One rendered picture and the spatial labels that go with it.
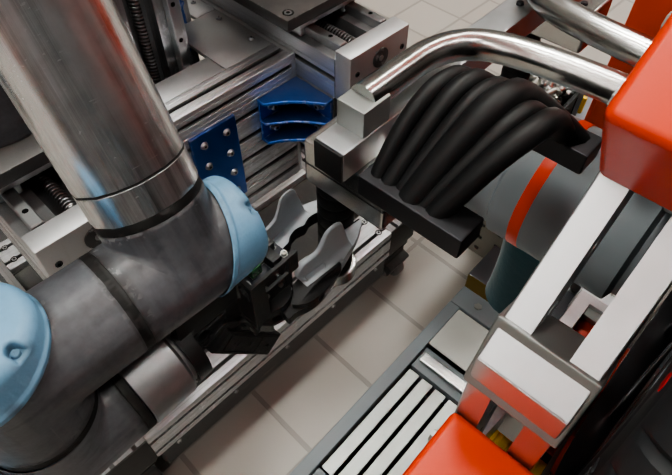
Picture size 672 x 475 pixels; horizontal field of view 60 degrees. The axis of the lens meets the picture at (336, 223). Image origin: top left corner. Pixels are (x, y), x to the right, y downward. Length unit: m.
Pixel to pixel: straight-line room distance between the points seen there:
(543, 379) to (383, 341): 1.11
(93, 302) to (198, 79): 0.62
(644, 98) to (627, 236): 0.29
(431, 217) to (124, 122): 0.20
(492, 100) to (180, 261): 0.22
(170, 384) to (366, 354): 1.00
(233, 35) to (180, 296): 0.71
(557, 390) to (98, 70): 0.30
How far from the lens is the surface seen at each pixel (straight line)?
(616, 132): 0.27
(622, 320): 0.35
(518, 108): 0.39
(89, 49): 0.34
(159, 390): 0.46
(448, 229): 0.39
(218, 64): 0.97
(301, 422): 1.37
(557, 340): 0.36
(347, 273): 0.62
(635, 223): 0.55
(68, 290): 0.38
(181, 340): 0.46
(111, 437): 0.46
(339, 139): 0.44
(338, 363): 1.42
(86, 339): 0.37
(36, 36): 0.34
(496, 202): 0.57
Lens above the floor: 1.28
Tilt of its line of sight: 51 degrees down
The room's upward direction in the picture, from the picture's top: straight up
